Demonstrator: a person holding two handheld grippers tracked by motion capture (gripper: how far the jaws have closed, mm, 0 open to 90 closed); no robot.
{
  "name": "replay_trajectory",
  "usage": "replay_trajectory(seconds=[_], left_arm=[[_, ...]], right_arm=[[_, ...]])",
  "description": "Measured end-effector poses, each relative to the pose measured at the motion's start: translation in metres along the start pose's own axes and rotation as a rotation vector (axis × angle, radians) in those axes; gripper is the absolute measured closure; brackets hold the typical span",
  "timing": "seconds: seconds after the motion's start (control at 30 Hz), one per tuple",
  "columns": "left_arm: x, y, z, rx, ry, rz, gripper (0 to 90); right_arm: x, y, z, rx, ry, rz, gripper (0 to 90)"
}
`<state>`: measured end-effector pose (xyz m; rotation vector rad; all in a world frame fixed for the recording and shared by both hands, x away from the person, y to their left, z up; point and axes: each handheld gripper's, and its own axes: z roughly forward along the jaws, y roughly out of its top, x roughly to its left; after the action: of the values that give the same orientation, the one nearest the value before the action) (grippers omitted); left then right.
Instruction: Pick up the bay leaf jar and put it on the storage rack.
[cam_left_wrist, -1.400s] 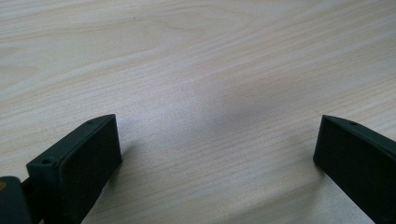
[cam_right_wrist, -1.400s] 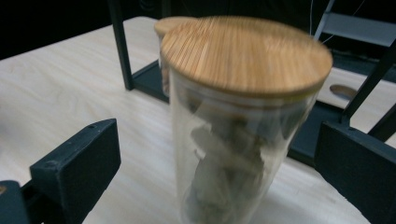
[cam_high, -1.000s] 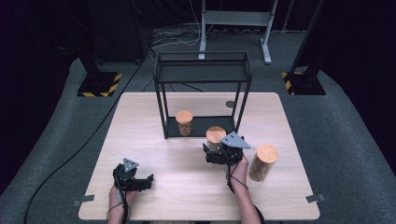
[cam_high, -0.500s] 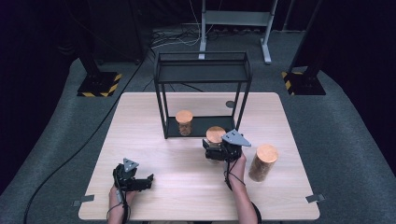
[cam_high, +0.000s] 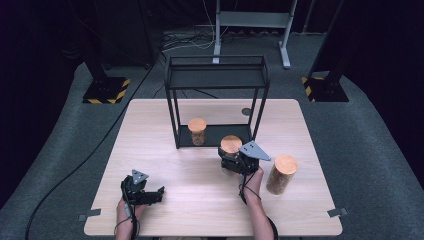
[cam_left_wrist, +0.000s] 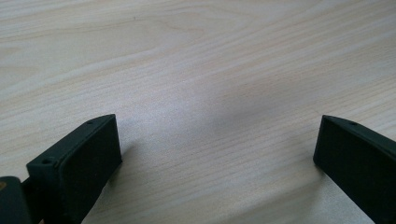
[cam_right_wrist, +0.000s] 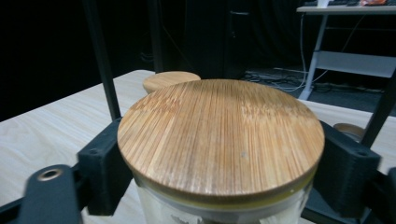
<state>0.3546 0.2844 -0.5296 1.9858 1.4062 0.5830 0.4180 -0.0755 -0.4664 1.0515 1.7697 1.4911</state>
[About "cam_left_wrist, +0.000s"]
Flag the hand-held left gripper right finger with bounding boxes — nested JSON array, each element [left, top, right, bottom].
[[312, 114, 396, 224]]

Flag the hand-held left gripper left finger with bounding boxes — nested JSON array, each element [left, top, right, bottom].
[[26, 113, 123, 224]]

